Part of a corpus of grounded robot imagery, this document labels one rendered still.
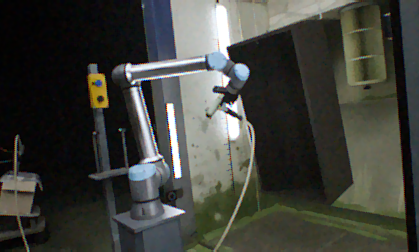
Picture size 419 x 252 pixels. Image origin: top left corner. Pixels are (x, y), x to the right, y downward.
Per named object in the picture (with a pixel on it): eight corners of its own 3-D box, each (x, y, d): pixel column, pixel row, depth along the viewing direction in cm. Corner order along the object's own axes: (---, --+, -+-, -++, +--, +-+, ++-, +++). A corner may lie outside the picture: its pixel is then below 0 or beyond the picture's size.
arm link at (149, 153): (141, 193, 180) (108, 70, 178) (151, 186, 197) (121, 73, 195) (165, 188, 177) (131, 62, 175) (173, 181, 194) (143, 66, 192)
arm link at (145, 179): (126, 201, 163) (122, 169, 163) (139, 192, 180) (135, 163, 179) (153, 200, 161) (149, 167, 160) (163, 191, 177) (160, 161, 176)
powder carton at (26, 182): (-5, 201, 335) (3, 166, 339) (38, 205, 355) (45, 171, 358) (-13, 213, 288) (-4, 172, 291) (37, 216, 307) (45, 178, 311)
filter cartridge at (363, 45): (361, 96, 264) (351, 0, 259) (339, 99, 300) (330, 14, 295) (399, 92, 267) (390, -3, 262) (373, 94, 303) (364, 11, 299)
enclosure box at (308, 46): (286, 175, 270) (255, 39, 248) (354, 183, 224) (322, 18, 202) (262, 193, 250) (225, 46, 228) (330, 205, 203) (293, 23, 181)
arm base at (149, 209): (139, 223, 157) (137, 204, 156) (124, 215, 172) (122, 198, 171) (171, 212, 168) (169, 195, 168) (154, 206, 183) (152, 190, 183)
